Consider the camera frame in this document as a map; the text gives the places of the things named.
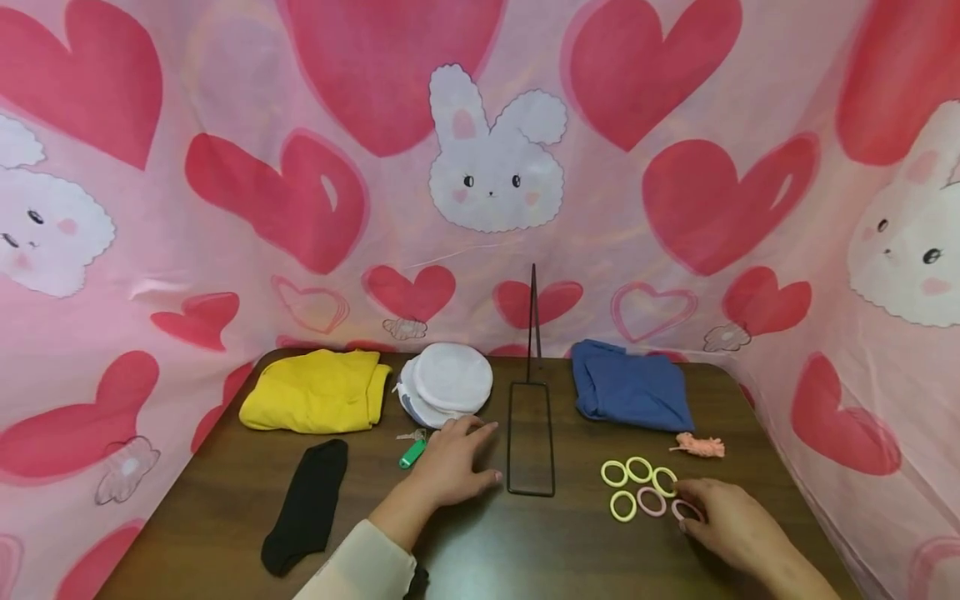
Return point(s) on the green key fob with keys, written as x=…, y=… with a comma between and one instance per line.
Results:
x=411, y=454

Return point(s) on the person's left forearm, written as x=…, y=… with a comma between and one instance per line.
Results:
x=367, y=558

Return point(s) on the person's right hand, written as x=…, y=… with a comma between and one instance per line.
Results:
x=731, y=521

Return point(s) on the person's left fingers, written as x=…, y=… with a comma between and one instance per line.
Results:
x=472, y=427

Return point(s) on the person's right forearm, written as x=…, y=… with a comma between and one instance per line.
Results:
x=795, y=575

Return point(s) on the yellow folded cloth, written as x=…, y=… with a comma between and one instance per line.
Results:
x=315, y=392

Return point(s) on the blue folded cloth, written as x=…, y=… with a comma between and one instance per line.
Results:
x=634, y=387

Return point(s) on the person's right fingers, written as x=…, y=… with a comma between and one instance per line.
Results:
x=690, y=508

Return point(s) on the white round mesh laundry bag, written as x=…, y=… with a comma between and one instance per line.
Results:
x=450, y=379

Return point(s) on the black sock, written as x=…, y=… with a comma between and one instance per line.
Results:
x=311, y=500

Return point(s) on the person's left hand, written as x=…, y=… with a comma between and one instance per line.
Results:
x=450, y=467

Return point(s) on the person's left thumb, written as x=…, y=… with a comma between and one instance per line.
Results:
x=486, y=477

